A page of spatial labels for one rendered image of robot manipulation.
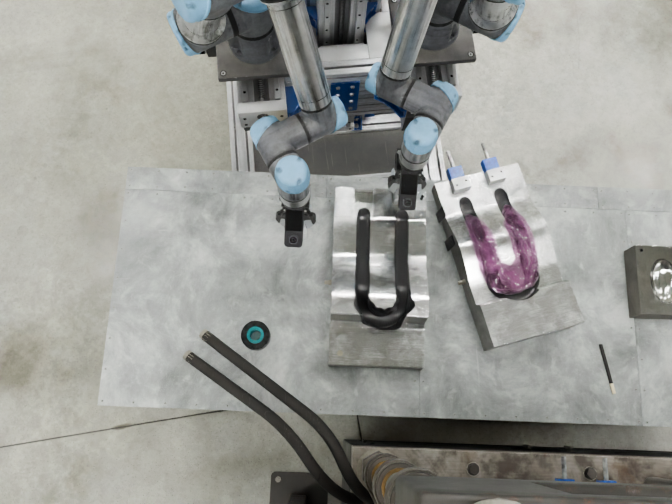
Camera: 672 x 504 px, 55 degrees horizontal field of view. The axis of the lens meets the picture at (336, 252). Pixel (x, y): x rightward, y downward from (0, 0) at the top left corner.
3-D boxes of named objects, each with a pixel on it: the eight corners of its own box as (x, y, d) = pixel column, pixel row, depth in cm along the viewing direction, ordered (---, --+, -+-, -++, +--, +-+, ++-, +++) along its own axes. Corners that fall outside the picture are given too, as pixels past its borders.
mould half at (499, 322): (431, 190, 193) (437, 176, 182) (512, 169, 195) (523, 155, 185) (483, 351, 181) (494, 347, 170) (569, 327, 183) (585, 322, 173)
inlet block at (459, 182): (438, 157, 193) (441, 149, 188) (454, 153, 193) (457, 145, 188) (451, 196, 190) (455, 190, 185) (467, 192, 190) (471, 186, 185)
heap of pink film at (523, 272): (458, 217, 185) (463, 208, 177) (515, 202, 187) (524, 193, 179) (486, 302, 179) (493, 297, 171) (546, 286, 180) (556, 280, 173)
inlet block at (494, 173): (472, 148, 194) (476, 141, 189) (487, 145, 194) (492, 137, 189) (485, 188, 191) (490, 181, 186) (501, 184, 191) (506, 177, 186)
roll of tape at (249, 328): (263, 317, 182) (262, 315, 179) (275, 343, 180) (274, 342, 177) (237, 329, 181) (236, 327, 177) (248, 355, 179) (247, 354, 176)
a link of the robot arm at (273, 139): (290, 118, 153) (312, 155, 151) (248, 138, 152) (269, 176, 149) (288, 102, 146) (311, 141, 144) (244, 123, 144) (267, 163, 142)
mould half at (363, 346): (334, 197, 192) (335, 180, 179) (421, 200, 192) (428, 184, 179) (328, 366, 179) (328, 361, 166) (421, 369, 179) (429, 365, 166)
